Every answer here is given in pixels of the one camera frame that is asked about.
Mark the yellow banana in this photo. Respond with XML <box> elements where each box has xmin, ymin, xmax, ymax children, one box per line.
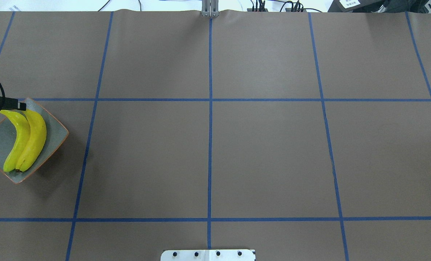
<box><xmin>15</xmin><ymin>109</ymin><xmax>47</xmax><ymax>172</ymax></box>
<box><xmin>0</xmin><ymin>110</ymin><xmax>31</xmax><ymax>172</ymax></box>

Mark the grey square plate orange rim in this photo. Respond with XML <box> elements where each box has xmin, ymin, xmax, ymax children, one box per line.
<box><xmin>0</xmin><ymin>98</ymin><xmax>69</xmax><ymax>184</ymax></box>

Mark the black box white label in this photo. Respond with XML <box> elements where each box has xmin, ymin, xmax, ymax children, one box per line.
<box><xmin>327</xmin><ymin>0</ymin><xmax>388</xmax><ymax>13</ymax></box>

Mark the white camera stand column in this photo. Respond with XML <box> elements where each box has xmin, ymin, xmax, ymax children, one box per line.
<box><xmin>160</xmin><ymin>249</ymin><xmax>256</xmax><ymax>261</ymax></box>

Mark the aluminium frame post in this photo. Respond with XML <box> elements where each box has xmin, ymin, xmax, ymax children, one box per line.
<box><xmin>201</xmin><ymin>0</ymin><xmax>220</xmax><ymax>18</ymax></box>

